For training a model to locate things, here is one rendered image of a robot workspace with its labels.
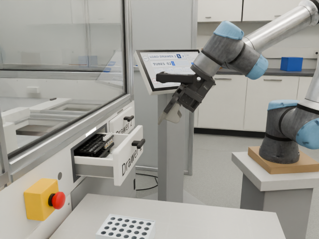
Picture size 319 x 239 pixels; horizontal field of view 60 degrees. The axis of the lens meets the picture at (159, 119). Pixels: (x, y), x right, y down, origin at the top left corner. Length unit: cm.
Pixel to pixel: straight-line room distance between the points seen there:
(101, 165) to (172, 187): 129
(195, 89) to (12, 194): 55
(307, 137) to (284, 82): 290
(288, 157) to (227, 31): 56
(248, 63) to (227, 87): 296
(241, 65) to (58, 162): 58
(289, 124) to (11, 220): 86
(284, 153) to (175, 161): 105
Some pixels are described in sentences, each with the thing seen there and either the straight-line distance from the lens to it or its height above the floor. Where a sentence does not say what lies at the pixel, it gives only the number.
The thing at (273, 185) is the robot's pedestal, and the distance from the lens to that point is 109.
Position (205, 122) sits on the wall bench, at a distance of 391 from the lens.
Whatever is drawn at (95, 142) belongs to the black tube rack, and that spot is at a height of 90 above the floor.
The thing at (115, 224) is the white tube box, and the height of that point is 79.
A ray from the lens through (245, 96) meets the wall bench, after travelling 383.
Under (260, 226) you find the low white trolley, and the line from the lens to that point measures 83.
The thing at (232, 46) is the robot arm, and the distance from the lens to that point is 82.
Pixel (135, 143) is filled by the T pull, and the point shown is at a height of 91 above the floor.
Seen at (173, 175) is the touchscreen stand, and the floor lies 31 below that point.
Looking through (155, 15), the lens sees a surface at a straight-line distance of 258.
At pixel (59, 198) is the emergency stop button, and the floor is 89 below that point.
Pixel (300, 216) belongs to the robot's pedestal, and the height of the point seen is 58.
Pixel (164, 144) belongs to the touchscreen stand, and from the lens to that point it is 196.
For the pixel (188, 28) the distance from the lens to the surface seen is 251.
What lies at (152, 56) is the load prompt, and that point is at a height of 116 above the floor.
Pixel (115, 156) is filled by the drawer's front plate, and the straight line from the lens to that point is 81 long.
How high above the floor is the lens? 122
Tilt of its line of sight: 15 degrees down
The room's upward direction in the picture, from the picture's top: straight up
